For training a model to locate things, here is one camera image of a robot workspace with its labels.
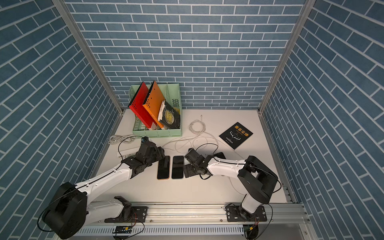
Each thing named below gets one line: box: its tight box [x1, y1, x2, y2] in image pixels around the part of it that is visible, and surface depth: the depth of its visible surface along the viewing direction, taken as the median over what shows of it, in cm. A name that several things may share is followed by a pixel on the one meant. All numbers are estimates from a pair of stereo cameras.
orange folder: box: [142, 80, 165, 129], surface depth 92 cm
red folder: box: [128, 82, 155, 129], surface depth 88 cm
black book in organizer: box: [158, 99, 181, 129], surface depth 97 cm
